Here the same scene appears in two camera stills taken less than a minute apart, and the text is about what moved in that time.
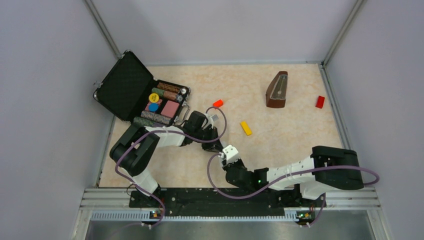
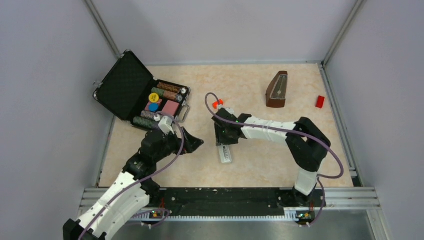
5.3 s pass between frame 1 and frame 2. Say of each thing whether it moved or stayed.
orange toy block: stayed
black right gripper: moved
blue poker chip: stayed
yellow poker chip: stayed
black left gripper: moved
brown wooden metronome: stayed
